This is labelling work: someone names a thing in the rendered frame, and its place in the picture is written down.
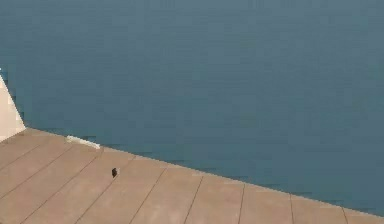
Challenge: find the white room door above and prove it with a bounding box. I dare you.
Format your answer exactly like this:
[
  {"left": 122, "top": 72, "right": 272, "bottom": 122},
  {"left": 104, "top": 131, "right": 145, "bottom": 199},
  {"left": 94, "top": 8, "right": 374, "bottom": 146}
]
[{"left": 0, "top": 68, "right": 27, "bottom": 143}]

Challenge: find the white flat strip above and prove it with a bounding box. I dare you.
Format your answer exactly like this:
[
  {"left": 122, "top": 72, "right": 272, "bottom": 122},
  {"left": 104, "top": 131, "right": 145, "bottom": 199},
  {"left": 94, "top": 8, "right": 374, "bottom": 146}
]
[{"left": 65, "top": 134, "right": 102, "bottom": 150}]

